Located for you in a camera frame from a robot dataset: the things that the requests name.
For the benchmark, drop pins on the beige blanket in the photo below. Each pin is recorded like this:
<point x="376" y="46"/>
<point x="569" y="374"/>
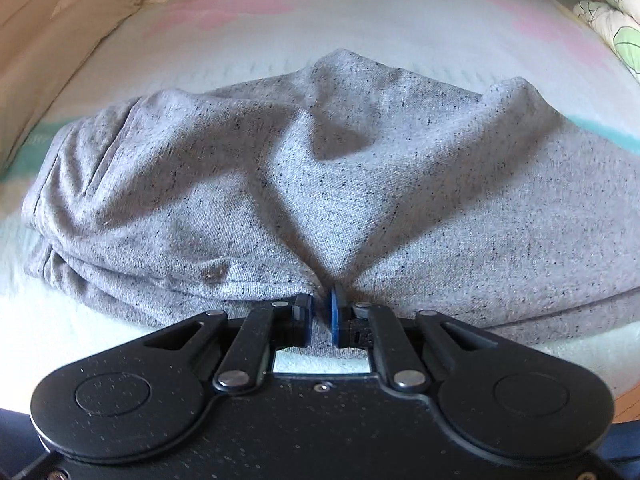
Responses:
<point x="55" y="20"/>

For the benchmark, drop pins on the pastel printed bed sheet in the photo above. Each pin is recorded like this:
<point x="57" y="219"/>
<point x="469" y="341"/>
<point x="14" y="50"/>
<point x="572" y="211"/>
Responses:
<point x="400" y="15"/>

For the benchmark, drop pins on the floral printed pillow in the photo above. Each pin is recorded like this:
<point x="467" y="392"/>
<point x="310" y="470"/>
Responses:
<point x="617" y="15"/>

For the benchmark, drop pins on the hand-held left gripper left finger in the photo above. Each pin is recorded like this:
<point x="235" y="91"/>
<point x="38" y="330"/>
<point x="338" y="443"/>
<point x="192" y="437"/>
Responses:
<point x="303" y="321"/>

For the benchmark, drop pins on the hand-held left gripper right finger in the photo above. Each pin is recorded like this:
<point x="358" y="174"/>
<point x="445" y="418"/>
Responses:
<point x="334" y="319"/>

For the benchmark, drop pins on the grey speckled pants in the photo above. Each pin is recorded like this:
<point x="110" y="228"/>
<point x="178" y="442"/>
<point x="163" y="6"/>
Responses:
<point x="310" y="195"/>

